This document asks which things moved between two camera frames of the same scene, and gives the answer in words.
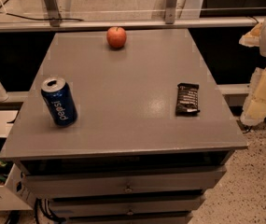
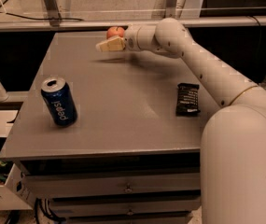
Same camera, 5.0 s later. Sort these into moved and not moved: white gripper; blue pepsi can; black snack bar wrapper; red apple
Moved: white gripper
Not moved: red apple; black snack bar wrapper; blue pepsi can
